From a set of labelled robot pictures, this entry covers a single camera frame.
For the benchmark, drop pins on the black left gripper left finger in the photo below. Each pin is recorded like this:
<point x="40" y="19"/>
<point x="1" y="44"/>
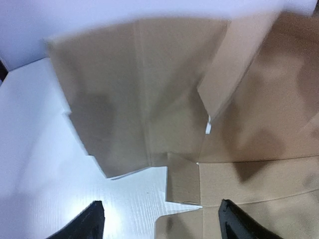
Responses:
<point x="89" y="224"/>

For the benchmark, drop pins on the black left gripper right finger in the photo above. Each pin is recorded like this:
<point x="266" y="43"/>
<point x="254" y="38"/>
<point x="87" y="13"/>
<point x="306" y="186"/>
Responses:
<point x="237" y="224"/>

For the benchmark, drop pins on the brown cardboard box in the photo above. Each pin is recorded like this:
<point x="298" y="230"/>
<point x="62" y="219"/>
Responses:
<point x="229" y="107"/>

